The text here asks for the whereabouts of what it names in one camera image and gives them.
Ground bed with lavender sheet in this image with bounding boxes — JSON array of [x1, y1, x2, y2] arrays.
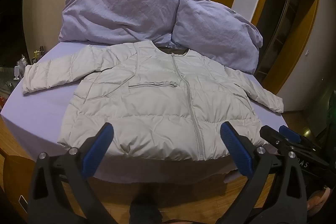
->
[[0, 40, 289, 184]]

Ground small lavender pillow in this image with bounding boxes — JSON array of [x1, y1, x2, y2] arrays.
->
[[171, 0, 264, 75]]

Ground large lavender pillow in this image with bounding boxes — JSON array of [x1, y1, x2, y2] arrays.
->
[[58, 0, 182, 46]]

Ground cream puffer jacket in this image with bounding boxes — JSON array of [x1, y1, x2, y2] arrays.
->
[[21, 40, 285, 162]]

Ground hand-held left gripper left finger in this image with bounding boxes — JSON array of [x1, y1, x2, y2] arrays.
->
[[28, 122, 116, 224]]

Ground person's dark trouser leg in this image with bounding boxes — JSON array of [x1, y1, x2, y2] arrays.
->
[[129, 190, 169, 224]]

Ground wooden door frame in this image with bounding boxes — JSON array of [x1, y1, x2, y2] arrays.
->
[[209, 0, 320, 112]]

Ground person's right hand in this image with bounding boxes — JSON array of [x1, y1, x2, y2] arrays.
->
[[307, 186, 332, 217]]

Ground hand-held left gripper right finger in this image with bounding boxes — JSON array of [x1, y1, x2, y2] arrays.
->
[[215, 121, 307, 224]]

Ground cluttered bedside items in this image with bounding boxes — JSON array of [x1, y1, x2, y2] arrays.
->
[[13, 45, 46, 80]]

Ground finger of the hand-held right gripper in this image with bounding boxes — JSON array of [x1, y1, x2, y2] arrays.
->
[[259, 125, 298, 155], [279, 124, 302, 143]]

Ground green object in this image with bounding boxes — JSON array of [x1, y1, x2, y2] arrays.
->
[[327, 97, 336, 136]]

